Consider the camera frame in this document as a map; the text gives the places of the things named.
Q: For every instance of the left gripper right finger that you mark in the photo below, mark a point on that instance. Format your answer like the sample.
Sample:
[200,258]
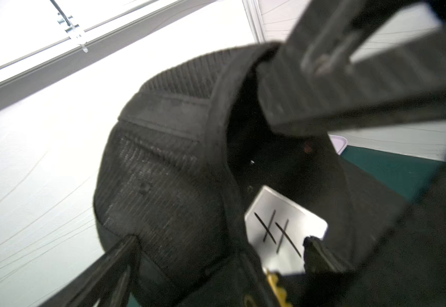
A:
[312,87]

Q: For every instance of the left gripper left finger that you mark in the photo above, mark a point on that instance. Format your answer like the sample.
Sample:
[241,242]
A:
[107,282]

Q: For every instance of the black baseball cap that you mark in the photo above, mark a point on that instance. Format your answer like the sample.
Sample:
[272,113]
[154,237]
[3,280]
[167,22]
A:
[183,163]

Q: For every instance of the lilac tray mat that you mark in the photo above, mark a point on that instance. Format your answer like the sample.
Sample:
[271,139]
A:
[339,143]

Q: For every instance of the aluminium crossbar rail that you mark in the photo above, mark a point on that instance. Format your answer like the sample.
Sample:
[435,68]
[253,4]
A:
[35,32]

